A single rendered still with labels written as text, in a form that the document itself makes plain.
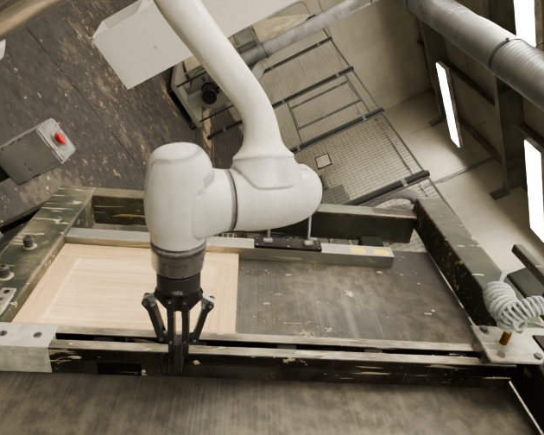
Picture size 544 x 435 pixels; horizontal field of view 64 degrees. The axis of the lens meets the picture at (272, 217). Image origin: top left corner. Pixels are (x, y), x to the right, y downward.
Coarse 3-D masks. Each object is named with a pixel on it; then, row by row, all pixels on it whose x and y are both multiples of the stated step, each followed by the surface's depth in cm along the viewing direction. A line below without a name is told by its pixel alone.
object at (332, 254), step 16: (80, 240) 123; (96, 240) 123; (112, 240) 123; (128, 240) 123; (144, 240) 124; (208, 240) 127; (224, 240) 128; (240, 240) 129; (240, 256) 127; (256, 256) 128; (272, 256) 128; (288, 256) 128; (304, 256) 128; (320, 256) 129; (336, 256) 129; (352, 256) 129; (368, 256) 129; (384, 256) 130
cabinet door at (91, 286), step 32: (64, 256) 117; (96, 256) 118; (128, 256) 120; (224, 256) 125; (64, 288) 106; (96, 288) 108; (128, 288) 109; (224, 288) 112; (32, 320) 96; (64, 320) 97; (96, 320) 98; (128, 320) 99; (192, 320) 101; (224, 320) 102
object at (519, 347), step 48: (0, 336) 84; (48, 336) 86; (96, 336) 88; (144, 336) 88; (240, 336) 91; (288, 336) 92; (480, 336) 93; (528, 336) 95; (432, 384) 93; (480, 384) 94
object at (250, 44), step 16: (272, 16) 660; (288, 16) 635; (304, 16) 638; (240, 32) 640; (256, 32) 631; (272, 32) 629; (240, 48) 636; (256, 48) 619; (176, 64) 631; (192, 64) 649; (256, 64) 628; (176, 80) 590; (192, 80) 623; (208, 80) 604; (192, 96) 602; (208, 96) 591; (224, 96) 621; (192, 112) 602; (192, 128) 618
